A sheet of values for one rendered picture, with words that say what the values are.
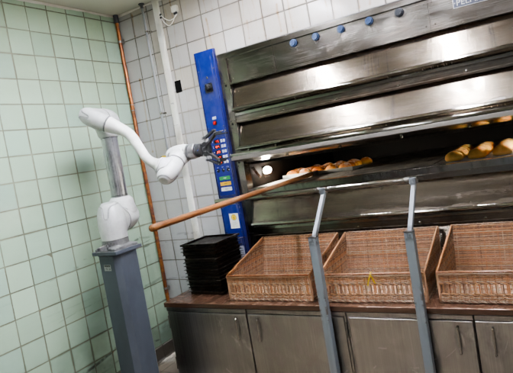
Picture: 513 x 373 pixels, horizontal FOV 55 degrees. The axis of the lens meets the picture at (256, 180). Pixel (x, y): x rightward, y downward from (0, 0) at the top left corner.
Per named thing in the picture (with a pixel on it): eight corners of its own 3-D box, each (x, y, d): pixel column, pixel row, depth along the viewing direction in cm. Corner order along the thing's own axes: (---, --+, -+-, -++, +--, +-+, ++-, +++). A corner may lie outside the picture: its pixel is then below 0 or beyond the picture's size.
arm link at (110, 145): (108, 234, 302) (121, 228, 323) (133, 230, 300) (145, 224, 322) (84, 110, 297) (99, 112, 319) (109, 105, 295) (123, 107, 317)
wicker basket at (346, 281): (350, 274, 301) (343, 230, 299) (447, 273, 272) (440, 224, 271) (320, 303, 259) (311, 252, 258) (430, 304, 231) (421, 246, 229)
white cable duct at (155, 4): (208, 313, 365) (153, 1, 351) (214, 313, 362) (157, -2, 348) (208, 313, 363) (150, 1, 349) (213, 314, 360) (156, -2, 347)
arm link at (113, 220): (96, 243, 284) (88, 206, 282) (108, 237, 302) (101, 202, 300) (123, 239, 282) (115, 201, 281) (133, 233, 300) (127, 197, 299)
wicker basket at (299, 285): (268, 275, 332) (261, 236, 331) (346, 274, 303) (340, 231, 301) (228, 300, 291) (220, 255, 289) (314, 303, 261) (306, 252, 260)
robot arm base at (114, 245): (88, 254, 285) (87, 245, 285) (117, 244, 304) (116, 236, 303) (109, 253, 275) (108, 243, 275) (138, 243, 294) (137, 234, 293)
